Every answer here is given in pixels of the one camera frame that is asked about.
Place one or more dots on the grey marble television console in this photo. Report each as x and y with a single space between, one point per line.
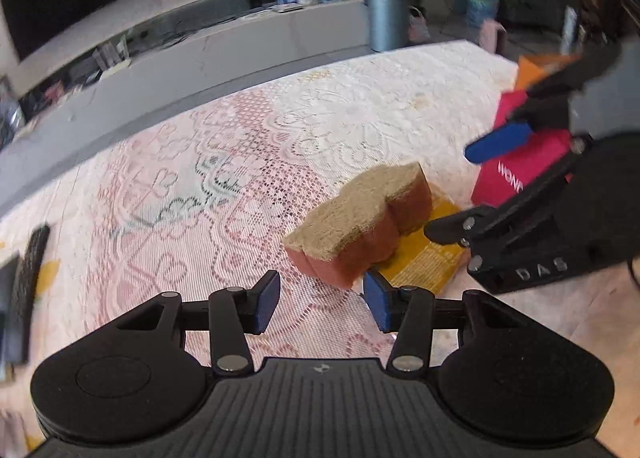
150 87

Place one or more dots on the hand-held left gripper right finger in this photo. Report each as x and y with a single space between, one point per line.
379 300

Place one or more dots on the black remote control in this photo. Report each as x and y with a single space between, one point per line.
27 288

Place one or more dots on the pink container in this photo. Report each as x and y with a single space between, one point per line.
492 37

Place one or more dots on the red cardboard box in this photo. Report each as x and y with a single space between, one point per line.
525 162

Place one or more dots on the grey metal trash can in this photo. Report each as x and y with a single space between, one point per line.
386 20

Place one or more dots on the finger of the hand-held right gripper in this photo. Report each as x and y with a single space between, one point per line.
450 230
500 142

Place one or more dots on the orange cardboard box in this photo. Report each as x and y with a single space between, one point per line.
535 70

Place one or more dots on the orange scouring sponge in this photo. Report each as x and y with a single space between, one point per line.
350 208

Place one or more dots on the yellow packet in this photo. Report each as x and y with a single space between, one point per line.
425 263

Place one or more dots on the pink woven basket bag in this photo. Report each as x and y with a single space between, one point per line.
417 27

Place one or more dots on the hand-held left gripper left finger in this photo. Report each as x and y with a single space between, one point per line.
266 303

